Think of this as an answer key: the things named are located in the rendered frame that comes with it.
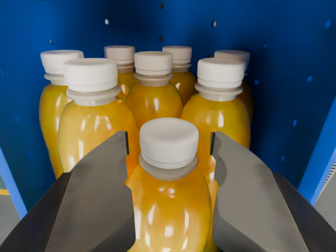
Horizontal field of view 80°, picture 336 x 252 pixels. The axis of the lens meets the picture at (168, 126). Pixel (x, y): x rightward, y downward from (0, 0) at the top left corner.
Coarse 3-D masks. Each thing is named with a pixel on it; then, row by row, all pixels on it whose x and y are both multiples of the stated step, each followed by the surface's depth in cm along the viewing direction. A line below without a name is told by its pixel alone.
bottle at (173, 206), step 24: (144, 168) 13; (192, 168) 13; (144, 192) 13; (168, 192) 13; (192, 192) 13; (144, 216) 13; (168, 216) 13; (192, 216) 13; (144, 240) 13; (168, 240) 13; (192, 240) 14
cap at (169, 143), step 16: (144, 128) 13; (160, 128) 13; (176, 128) 13; (192, 128) 13; (144, 144) 12; (160, 144) 12; (176, 144) 12; (192, 144) 12; (160, 160) 12; (176, 160) 12
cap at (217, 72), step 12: (204, 60) 17; (216, 60) 17; (228, 60) 17; (240, 60) 17; (204, 72) 16; (216, 72) 16; (228, 72) 15; (240, 72) 16; (204, 84) 17; (216, 84) 16; (228, 84) 16; (240, 84) 17
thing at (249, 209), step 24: (216, 144) 12; (240, 144) 11; (216, 168) 11; (240, 168) 9; (264, 168) 9; (216, 192) 8; (240, 192) 8; (264, 192) 8; (216, 216) 7; (240, 216) 7; (264, 216) 7; (288, 216) 7; (216, 240) 8; (240, 240) 7; (264, 240) 6; (288, 240) 6
